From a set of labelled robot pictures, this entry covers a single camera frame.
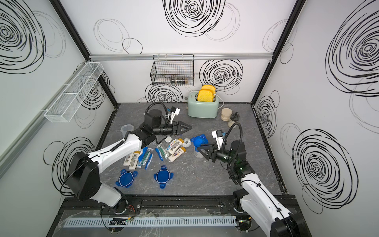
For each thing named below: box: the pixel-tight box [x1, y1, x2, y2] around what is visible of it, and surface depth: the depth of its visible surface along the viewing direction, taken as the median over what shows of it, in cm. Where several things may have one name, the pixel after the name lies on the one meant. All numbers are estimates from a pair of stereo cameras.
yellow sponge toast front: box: [197, 88, 214, 103], surface depth 101 cm
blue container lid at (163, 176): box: [153, 165, 174, 189], surface depth 84 cm
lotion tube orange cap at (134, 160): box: [128, 150, 142, 171], surface depth 88 cm
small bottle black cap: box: [227, 111, 240, 129], surface depth 101 cm
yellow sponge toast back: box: [200, 84, 216, 94], surface depth 103 cm
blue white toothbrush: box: [145, 153, 154, 171], surface depth 90 cm
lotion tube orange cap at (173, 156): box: [167, 146, 187, 163], surface depth 93 cm
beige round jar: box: [220, 107, 233, 122], surface depth 110 cm
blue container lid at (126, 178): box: [115, 168, 139, 189], surface depth 84 cm
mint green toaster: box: [187, 90, 220, 119], surface depth 104 cm
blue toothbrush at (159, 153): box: [154, 147, 164, 161], surface depth 93 cm
